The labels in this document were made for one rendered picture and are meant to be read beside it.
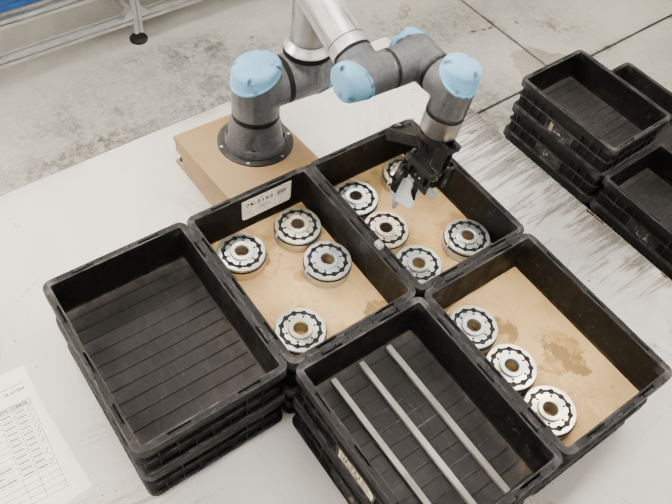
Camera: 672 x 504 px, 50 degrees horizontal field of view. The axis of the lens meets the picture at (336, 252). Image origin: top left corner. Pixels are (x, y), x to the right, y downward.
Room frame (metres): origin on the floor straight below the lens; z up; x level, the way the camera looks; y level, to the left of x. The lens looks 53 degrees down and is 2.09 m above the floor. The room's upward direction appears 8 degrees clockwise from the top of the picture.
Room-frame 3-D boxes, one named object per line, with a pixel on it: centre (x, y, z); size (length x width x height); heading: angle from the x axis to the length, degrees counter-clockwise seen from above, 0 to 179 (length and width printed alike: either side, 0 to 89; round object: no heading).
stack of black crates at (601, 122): (1.91, -0.76, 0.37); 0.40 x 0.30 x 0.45; 44
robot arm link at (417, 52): (1.11, -0.09, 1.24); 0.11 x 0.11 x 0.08; 41
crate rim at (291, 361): (0.86, 0.07, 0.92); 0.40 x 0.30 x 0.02; 42
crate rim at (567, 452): (0.76, -0.42, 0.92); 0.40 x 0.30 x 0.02; 42
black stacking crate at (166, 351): (0.66, 0.29, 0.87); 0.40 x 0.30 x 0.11; 42
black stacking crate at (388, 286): (0.86, 0.07, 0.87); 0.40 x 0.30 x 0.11; 42
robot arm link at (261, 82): (1.31, 0.24, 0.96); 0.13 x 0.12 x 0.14; 131
